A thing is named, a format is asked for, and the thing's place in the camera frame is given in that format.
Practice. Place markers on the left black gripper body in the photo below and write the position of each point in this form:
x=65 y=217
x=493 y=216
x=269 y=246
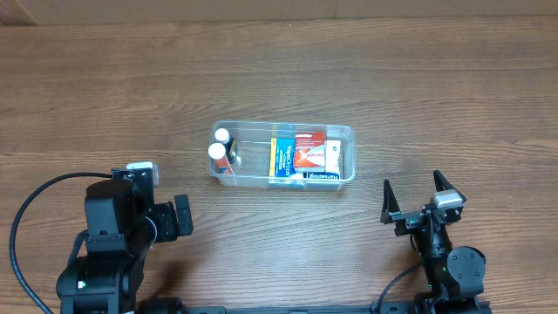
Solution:
x=183 y=214

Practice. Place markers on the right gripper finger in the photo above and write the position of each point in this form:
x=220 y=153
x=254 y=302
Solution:
x=442 y=184
x=390 y=208

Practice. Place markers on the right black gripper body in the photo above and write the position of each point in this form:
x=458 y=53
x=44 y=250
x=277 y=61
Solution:
x=415 y=219

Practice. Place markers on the white orange plaster box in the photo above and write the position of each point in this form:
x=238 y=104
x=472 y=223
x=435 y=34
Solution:
x=331 y=168

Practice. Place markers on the orange tube white cap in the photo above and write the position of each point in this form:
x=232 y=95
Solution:
x=218 y=153

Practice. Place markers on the red white small box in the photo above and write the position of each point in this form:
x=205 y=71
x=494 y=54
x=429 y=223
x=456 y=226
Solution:
x=309 y=155

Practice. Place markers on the black bottle white cap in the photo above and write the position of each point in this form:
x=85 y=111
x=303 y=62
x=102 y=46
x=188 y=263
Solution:
x=224 y=136

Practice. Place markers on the blue yellow VapoDrops box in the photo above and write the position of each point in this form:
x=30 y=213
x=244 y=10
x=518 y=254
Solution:
x=281 y=157

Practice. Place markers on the clear plastic container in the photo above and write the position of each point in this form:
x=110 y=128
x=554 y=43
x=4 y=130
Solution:
x=253 y=142

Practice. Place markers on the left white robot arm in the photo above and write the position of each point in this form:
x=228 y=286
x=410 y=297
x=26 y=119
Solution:
x=106 y=267

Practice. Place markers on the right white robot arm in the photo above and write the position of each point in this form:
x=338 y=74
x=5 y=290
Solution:
x=454 y=275

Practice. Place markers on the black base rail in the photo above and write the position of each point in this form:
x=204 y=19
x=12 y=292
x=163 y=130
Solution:
x=296 y=309

